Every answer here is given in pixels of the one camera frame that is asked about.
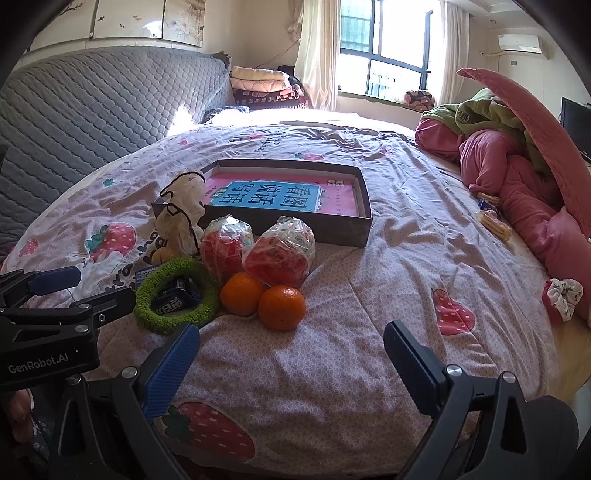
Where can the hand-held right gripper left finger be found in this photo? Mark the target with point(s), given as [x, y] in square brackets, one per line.
[170, 369]

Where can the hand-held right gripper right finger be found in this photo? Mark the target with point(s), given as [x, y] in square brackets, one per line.
[411, 364]

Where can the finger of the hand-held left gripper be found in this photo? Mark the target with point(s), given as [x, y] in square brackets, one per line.
[108, 304]
[55, 279]

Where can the blue biscuit packet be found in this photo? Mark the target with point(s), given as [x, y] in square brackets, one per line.
[171, 301]

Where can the orange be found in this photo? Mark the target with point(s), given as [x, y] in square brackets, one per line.
[281, 308]
[240, 294]

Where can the white plastic bag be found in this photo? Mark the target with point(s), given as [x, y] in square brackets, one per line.
[182, 217]

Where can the clear packet of red snacks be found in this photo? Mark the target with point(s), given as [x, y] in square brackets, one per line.
[277, 258]
[226, 251]

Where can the grey cardboard box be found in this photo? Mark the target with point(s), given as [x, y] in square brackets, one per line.
[286, 227]

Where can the person's left hand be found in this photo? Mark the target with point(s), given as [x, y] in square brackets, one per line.
[21, 413]

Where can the strawberry print bed sheet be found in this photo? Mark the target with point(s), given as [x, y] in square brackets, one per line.
[346, 360]

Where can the yellow biscuit packet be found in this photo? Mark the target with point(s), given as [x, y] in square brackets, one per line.
[496, 225]

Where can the floral scrunchie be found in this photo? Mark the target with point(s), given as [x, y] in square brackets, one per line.
[561, 295]

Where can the grey quilted headboard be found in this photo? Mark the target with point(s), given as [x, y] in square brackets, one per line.
[92, 115]

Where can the small blue snack wrapper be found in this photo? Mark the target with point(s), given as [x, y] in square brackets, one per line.
[488, 203]

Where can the pink and blue book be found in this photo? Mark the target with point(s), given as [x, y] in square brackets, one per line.
[277, 194]

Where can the pink quilt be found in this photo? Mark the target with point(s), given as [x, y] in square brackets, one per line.
[521, 184]

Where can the green blanket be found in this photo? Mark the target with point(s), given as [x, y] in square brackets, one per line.
[480, 115]

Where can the stack of folded blankets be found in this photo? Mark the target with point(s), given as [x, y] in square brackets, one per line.
[268, 99]

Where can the pink folded blanket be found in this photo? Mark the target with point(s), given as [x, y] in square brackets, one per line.
[258, 86]

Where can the patterned folded blanket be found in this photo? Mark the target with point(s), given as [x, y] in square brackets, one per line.
[418, 99]

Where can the cream folded blanket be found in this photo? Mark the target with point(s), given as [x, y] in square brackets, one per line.
[256, 74]

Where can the black cloth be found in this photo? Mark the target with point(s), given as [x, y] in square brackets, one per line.
[290, 76]

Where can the black television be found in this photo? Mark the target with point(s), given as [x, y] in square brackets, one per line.
[577, 124]

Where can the cream curtain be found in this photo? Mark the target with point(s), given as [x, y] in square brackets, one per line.
[455, 50]
[318, 50]

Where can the window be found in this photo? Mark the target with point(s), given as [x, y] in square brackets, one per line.
[392, 46]

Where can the white air conditioner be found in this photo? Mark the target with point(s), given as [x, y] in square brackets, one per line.
[521, 44]

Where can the painted wall cabinets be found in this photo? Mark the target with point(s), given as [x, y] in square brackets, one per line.
[138, 23]

